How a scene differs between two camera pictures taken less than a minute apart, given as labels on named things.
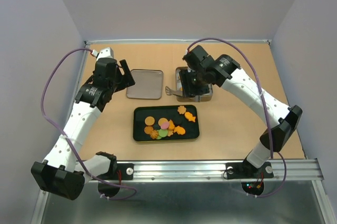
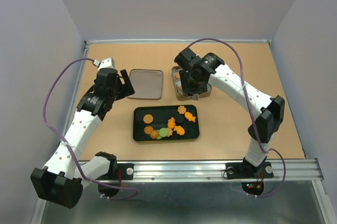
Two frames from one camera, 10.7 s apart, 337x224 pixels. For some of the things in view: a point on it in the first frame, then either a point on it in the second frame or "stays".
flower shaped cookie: (181, 109) stays
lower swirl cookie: (154, 134) stays
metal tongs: (169, 91) → (196, 96)
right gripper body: (194, 83) stays
